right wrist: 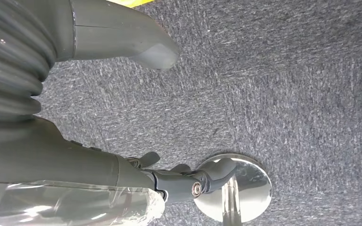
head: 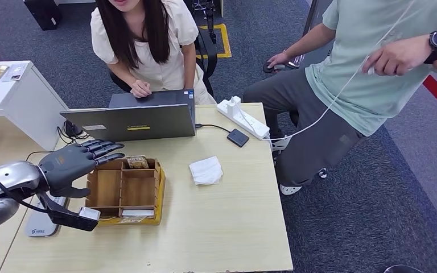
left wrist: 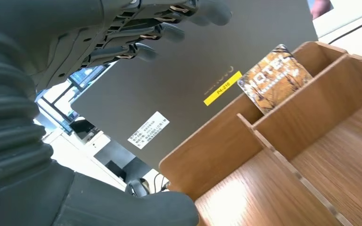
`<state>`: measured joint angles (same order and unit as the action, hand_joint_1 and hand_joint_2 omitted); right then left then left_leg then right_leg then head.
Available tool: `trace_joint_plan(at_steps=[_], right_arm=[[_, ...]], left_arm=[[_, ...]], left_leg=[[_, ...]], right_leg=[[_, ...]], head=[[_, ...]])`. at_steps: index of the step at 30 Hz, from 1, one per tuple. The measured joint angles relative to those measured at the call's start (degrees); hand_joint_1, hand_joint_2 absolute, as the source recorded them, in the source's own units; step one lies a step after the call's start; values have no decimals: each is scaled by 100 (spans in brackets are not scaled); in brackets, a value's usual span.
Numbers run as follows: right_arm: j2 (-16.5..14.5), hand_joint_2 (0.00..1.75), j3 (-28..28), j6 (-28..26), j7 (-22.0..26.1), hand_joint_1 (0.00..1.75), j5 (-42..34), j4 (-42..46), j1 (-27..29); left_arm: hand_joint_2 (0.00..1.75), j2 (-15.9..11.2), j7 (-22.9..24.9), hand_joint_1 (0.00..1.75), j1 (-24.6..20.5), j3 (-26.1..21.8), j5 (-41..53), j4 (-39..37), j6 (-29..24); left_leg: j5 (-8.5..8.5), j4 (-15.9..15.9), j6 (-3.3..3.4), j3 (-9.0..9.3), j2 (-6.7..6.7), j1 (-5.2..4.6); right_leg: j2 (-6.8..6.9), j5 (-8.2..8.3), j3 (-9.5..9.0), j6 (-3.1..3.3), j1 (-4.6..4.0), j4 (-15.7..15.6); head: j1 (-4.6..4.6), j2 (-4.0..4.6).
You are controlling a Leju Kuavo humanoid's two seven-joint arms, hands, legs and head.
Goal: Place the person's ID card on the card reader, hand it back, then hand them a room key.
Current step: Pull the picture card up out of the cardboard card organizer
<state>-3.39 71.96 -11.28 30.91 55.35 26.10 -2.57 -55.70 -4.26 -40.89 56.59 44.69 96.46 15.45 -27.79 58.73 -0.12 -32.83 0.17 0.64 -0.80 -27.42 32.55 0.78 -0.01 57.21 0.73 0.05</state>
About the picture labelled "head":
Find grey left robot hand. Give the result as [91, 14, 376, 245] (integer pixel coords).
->
[37, 138, 126, 200]

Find white ID card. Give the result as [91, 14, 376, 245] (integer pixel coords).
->
[2, 63, 29, 82]

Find hotel room key card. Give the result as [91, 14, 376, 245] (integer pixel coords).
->
[126, 155, 150, 170]

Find grey ID reader box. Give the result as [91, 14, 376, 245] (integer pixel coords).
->
[24, 195, 71, 238]

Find printed card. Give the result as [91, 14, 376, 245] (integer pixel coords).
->
[117, 216, 147, 225]

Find white card stack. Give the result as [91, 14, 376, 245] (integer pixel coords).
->
[121, 209, 155, 218]

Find person's right hand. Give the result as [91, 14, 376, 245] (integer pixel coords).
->
[267, 52, 292, 71]
[130, 79, 152, 99]

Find person's hand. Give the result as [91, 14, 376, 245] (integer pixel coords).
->
[267, 52, 292, 71]
[130, 79, 152, 99]
[361, 34, 432, 77]

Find person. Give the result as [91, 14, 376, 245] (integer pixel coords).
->
[90, 0, 218, 105]
[242, 0, 437, 197]

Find black square card reader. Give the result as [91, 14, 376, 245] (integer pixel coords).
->
[226, 128, 250, 148]

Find person's left hand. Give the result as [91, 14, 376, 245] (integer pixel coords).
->
[361, 34, 432, 77]

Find black mouse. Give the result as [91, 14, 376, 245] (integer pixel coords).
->
[64, 119, 84, 139]

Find wooden organiser box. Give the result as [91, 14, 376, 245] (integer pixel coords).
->
[85, 157, 166, 227]

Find white cabinet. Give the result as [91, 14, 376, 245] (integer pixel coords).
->
[0, 60, 71, 151]

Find grey laptop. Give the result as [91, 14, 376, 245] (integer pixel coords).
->
[59, 89, 197, 143]

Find white tissue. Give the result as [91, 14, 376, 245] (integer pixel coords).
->
[188, 156, 224, 186]

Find black case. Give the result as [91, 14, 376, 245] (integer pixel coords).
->
[23, 0, 63, 32]

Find white power strip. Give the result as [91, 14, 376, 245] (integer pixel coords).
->
[216, 96, 271, 141]

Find black stand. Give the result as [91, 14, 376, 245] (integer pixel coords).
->
[192, 0, 225, 45]

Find white shoe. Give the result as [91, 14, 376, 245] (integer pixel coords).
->
[278, 183, 304, 197]
[270, 135, 291, 153]

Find dark grey panel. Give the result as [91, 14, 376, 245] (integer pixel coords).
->
[302, 0, 334, 69]

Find chrome round base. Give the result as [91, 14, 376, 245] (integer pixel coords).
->
[382, 264, 425, 273]

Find black mouse cable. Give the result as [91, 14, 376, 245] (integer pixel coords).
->
[24, 126, 91, 162]

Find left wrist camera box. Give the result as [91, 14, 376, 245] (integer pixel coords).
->
[37, 191, 102, 233]

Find black reader cable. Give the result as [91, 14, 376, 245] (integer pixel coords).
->
[195, 123, 232, 135]

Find white cable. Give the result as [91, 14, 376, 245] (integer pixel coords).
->
[262, 0, 418, 142]

